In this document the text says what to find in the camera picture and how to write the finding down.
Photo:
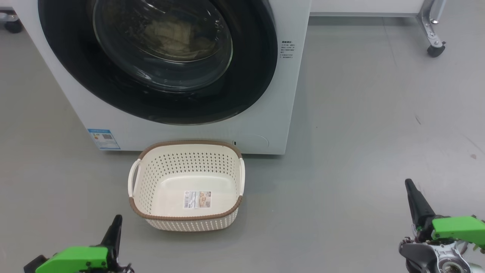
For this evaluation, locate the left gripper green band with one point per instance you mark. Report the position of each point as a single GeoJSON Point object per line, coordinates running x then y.
{"type": "Point", "coordinates": [75, 259]}

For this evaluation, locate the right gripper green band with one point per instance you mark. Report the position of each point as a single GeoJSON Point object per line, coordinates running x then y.
{"type": "Point", "coordinates": [458, 227]}

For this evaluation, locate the cream bear-print garment blue trim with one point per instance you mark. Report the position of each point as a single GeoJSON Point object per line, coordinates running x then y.
{"type": "Point", "coordinates": [170, 38]}

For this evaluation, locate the black round glass washer door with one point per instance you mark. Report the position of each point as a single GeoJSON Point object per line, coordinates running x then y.
{"type": "Point", "coordinates": [250, 76]}

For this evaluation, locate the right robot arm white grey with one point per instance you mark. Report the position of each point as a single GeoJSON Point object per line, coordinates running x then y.
{"type": "Point", "coordinates": [420, 254]}

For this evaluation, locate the cream perforated basket brown rim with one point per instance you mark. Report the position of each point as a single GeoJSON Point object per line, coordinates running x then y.
{"type": "Point", "coordinates": [159, 170]}

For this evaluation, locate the basket product label sticker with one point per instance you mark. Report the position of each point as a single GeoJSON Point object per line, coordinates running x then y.
{"type": "Point", "coordinates": [197, 199]}

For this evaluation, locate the white front-load washing machine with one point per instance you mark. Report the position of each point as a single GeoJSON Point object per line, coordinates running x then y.
{"type": "Point", "coordinates": [273, 106]}

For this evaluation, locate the blue energy label sticker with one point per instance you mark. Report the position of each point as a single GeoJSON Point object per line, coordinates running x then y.
{"type": "Point", "coordinates": [104, 139]}

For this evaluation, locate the metal leg with caster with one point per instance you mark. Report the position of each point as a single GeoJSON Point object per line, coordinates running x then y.
{"type": "Point", "coordinates": [13, 25]}
{"type": "Point", "coordinates": [435, 50]}

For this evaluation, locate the black text instruction label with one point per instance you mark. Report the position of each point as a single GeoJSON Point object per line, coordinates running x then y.
{"type": "Point", "coordinates": [287, 49]}

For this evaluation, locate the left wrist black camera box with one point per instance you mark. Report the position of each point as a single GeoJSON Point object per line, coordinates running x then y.
{"type": "Point", "coordinates": [33, 266]}

